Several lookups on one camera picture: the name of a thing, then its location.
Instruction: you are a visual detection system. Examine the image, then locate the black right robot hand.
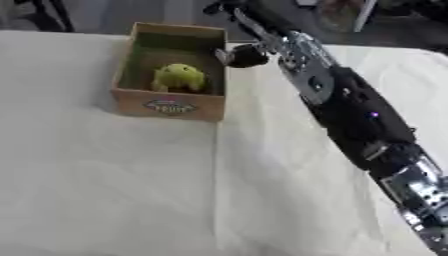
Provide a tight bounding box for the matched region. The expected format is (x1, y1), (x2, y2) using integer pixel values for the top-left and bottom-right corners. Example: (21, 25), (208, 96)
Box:
(201, 0), (420, 178)

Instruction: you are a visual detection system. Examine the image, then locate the tan cardboard box green inside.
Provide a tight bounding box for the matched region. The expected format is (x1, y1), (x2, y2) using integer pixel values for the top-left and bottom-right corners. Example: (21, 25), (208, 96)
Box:
(108, 21), (230, 123)

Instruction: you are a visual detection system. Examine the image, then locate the yellow-green soft toy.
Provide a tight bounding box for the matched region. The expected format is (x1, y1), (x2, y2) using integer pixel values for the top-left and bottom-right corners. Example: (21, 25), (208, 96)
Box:
(148, 62), (210, 94)

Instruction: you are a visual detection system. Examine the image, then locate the black tripod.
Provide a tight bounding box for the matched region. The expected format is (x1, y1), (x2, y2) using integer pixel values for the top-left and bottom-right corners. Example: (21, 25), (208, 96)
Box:
(12, 0), (77, 33)

